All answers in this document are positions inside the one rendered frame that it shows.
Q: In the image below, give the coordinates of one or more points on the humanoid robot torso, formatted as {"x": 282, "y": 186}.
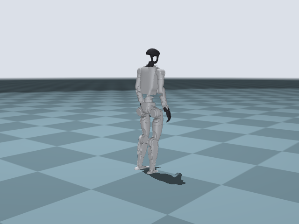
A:
{"x": 149, "y": 86}

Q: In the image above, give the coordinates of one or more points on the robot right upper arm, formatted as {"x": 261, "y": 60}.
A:
{"x": 160, "y": 76}

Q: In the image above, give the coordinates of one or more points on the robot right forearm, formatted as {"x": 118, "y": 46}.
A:
{"x": 163, "y": 99}

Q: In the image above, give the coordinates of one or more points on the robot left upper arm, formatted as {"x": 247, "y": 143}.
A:
{"x": 137, "y": 85}

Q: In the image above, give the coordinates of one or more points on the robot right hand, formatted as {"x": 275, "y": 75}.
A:
{"x": 167, "y": 113}

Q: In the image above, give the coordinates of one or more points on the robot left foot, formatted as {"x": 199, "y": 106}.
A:
{"x": 142, "y": 167}

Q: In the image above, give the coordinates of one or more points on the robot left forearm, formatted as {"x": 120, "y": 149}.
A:
{"x": 140, "y": 96}

